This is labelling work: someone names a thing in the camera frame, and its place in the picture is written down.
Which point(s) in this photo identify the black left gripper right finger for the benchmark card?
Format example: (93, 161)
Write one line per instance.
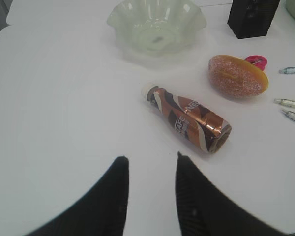
(203, 210)

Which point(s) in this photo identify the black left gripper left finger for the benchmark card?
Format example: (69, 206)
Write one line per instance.
(100, 212)

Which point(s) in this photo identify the sugared bread bun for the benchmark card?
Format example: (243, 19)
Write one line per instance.
(236, 78)

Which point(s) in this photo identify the pink pencil sharpener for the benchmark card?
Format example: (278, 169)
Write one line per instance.
(258, 61)

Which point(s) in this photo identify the cream yellow pen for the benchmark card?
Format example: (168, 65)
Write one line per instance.
(285, 103)

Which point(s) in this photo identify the blue clear grey pen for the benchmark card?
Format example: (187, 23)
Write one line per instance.
(288, 70)

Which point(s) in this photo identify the pale green wavy plate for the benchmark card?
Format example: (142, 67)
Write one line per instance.
(156, 27)

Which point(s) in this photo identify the black mesh pen holder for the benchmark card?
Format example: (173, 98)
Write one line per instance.
(251, 18)

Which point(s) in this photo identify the brown coffee bottle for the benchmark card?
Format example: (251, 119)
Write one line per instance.
(191, 120)

